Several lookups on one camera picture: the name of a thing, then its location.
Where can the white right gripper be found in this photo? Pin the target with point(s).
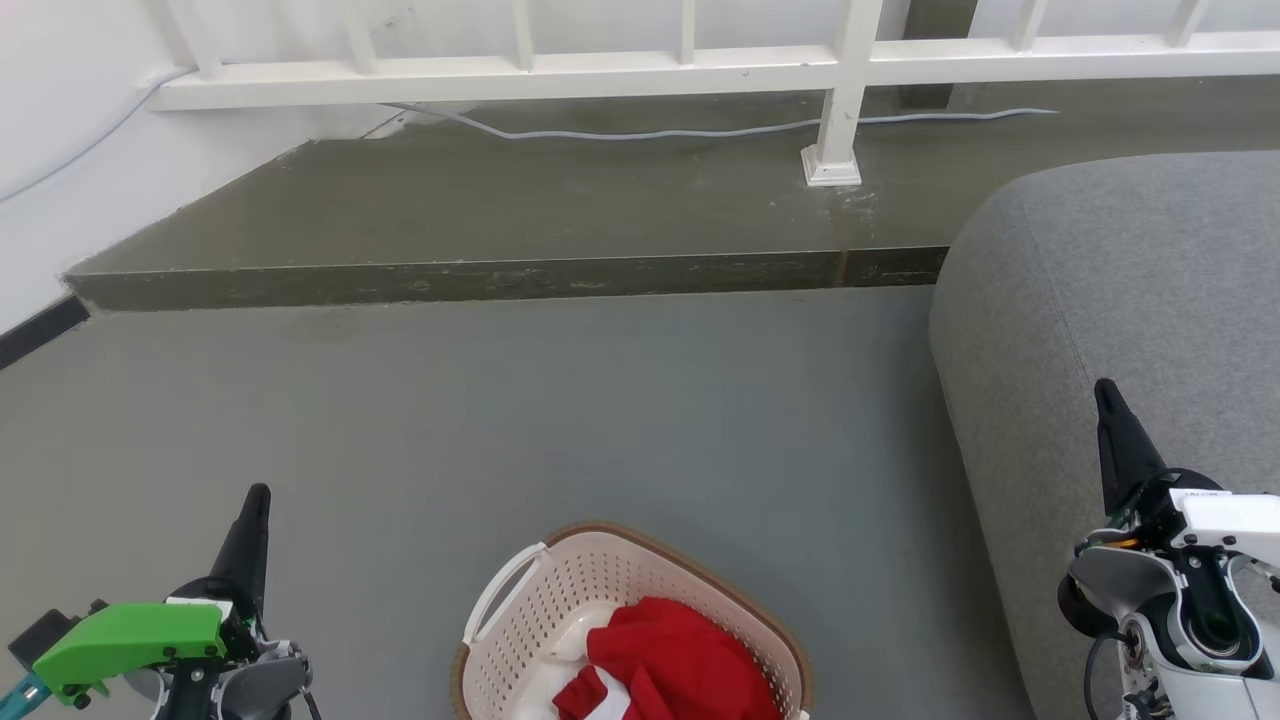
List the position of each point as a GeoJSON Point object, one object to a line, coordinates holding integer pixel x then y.
{"type": "Point", "coordinates": [1230, 515]}

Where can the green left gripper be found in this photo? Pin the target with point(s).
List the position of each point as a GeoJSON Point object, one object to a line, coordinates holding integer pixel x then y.
{"type": "Point", "coordinates": [130, 635]}

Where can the cream perforated plastic laundry basket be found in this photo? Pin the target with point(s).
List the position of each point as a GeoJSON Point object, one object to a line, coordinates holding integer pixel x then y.
{"type": "Point", "coordinates": [520, 640]}

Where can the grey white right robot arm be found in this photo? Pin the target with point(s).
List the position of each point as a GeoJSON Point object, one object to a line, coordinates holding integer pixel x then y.
{"type": "Point", "coordinates": [1130, 580]}

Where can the grey fabric sofa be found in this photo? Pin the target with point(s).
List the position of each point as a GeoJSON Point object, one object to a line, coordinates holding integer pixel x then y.
{"type": "Point", "coordinates": [1150, 280]}

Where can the black skirting board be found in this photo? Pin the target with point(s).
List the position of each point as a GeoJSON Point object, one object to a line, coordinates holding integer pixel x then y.
{"type": "Point", "coordinates": [35, 332]}

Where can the red garment with white stripe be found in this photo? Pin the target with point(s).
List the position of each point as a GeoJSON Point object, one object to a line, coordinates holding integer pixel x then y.
{"type": "Point", "coordinates": [680, 660]}

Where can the white metal railing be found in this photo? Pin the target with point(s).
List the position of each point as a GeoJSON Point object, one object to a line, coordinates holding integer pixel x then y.
{"type": "Point", "coordinates": [500, 75]}

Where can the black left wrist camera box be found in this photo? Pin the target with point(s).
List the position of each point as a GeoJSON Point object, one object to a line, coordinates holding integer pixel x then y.
{"type": "Point", "coordinates": [45, 632]}

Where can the teal left camera connector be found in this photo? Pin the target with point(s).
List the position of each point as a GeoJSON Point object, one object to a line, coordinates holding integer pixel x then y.
{"type": "Point", "coordinates": [18, 695]}

